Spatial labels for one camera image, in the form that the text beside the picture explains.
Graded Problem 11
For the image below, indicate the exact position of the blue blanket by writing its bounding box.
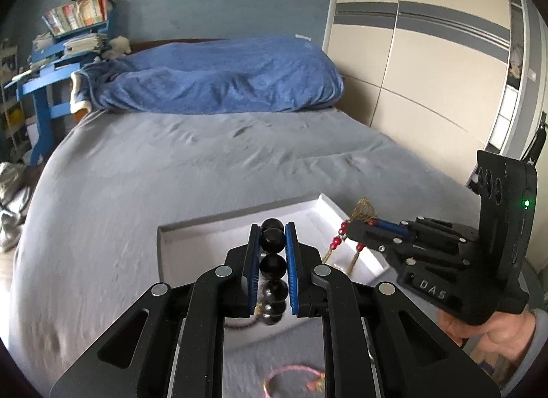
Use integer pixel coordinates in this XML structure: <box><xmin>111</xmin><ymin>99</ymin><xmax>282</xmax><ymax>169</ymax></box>
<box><xmin>71</xmin><ymin>36</ymin><xmax>345</xmax><ymax>114</ymax></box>

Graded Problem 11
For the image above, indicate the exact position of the black bead bracelet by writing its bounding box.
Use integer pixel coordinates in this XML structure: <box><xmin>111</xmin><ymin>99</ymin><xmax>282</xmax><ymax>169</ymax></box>
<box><xmin>225</xmin><ymin>218</ymin><xmax>288</xmax><ymax>331</ymax></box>

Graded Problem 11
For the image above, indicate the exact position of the white plush toy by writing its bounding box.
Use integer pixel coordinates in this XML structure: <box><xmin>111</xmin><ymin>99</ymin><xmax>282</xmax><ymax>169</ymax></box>
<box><xmin>103</xmin><ymin>35</ymin><xmax>133</xmax><ymax>60</ymax></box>

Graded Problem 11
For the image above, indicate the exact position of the grey cardboard box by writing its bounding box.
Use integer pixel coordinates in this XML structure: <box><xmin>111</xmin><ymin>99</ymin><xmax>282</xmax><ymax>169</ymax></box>
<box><xmin>156</xmin><ymin>193</ymin><xmax>388</xmax><ymax>291</ymax></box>

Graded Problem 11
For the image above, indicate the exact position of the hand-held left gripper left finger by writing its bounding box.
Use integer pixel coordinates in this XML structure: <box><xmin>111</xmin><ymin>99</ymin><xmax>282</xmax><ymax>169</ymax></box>
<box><xmin>48</xmin><ymin>222</ymin><xmax>263</xmax><ymax>398</ymax></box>

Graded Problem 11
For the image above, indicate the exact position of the person's right forearm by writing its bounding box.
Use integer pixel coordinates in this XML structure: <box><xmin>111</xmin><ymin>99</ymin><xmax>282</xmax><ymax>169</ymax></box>
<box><xmin>499</xmin><ymin>310</ymin><xmax>546</xmax><ymax>396</ymax></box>

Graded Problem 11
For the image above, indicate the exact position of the grey clothes pile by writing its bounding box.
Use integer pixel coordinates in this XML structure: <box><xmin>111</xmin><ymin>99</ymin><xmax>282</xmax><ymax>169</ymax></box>
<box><xmin>0</xmin><ymin>162</ymin><xmax>34</xmax><ymax>253</ymax></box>

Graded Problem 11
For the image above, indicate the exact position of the pink cord bracelet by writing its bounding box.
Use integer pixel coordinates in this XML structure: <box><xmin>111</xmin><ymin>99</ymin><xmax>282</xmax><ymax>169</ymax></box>
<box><xmin>262</xmin><ymin>364</ymin><xmax>327</xmax><ymax>398</ymax></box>

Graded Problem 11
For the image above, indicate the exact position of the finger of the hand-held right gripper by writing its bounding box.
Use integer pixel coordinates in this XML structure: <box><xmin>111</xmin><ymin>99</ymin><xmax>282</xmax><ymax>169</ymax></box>
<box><xmin>376</xmin><ymin>217</ymin><xmax>479</xmax><ymax>247</ymax></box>
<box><xmin>346</xmin><ymin>223</ymin><xmax>465</xmax><ymax>272</ymax></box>

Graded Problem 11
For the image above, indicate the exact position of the red bead gold leaf jewelry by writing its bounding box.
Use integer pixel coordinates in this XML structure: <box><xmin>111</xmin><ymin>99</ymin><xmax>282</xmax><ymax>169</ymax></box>
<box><xmin>320</xmin><ymin>198</ymin><xmax>379</xmax><ymax>278</ymax></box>

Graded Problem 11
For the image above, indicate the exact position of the white shelf rack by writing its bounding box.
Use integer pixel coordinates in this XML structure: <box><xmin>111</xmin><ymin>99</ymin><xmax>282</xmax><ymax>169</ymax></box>
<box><xmin>0</xmin><ymin>38</ymin><xmax>30</xmax><ymax>151</ymax></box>

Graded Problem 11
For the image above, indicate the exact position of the stack of papers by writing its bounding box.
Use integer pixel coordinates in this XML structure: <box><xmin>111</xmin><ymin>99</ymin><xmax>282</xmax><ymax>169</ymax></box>
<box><xmin>63</xmin><ymin>34</ymin><xmax>108</xmax><ymax>58</ymax></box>

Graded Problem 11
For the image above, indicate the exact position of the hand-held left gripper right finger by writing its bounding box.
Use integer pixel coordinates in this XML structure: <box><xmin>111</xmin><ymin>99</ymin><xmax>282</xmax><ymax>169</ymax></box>
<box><xmin>285</xmin><ymin>222</ymin><xmax>501</xmax><ymax>398</ymax></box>

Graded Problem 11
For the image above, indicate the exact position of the blue wooden desk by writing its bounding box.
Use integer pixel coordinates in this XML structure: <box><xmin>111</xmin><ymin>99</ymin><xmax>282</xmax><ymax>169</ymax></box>
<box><xmin>4</xmin><ymin>8</ymin><xmax>118</xmax><ymax>167</ymax></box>

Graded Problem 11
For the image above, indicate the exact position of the brown wooden headboard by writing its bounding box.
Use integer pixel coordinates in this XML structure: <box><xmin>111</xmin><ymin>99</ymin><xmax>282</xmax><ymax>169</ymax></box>
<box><xmin>129</xmin><ymin>37</ymin><xmax>229</xmax><ymax>54</ymax></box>

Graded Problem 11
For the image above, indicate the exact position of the person's right hand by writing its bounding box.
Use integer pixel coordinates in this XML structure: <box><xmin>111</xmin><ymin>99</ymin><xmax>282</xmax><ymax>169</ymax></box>
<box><xmin>439</xmin><ymin>308</ymin><xmax>534</xmax><ymax>359</ymax></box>

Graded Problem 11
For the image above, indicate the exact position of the row of colourful books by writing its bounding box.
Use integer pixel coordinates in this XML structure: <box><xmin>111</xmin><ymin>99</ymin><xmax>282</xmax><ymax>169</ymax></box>
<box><xmin>42</xmin><ymin>0</ymin><xmax>115</xmax><ymax>36</ymax></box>

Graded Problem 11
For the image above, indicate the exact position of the beige wardrobe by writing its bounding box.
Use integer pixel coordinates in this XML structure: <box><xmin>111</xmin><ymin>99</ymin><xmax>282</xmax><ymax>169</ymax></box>
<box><xmin>323</xmin><ymin>0</ymin><xmax>514</xmax><ymax>188</ymax></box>

